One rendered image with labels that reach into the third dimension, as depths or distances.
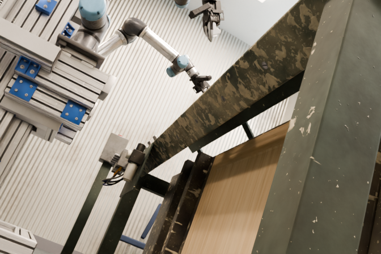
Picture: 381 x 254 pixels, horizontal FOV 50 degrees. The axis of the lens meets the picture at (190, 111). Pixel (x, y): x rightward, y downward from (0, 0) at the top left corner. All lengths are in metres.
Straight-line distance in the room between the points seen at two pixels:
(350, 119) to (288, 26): 0.31
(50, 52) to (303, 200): 1.42
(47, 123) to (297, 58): 1.35
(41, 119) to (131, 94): 3.79
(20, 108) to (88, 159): 3.49
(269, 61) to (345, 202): 0.45
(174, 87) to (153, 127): 0.70
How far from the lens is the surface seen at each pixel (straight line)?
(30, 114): 1.95
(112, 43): 2.68
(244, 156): 1.41
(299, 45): 0.82
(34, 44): 1.78
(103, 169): 2.56
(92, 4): 1.87
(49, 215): 5.31
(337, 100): 0.55
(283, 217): 0.51
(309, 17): 0.77
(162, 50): 2.61
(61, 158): 5.36
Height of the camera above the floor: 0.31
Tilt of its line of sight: 21 degrees up
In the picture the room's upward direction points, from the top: 22 degrees clockwise
